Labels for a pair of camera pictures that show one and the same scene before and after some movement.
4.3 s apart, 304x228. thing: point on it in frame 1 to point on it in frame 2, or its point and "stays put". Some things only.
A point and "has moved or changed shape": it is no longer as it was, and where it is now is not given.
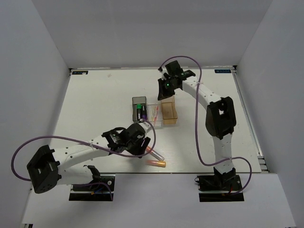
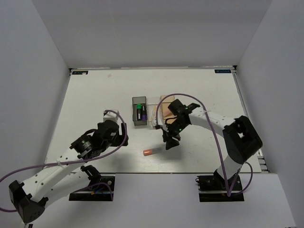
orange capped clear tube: x=155 y=153 has moved or changed shape
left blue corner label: x=80 y=72 stays put
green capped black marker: x=138 y=106 stays put
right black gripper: x=163 y=94 to x=168 y=137
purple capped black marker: x=143 y=113 stays put
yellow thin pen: x=153 y=114 stays put
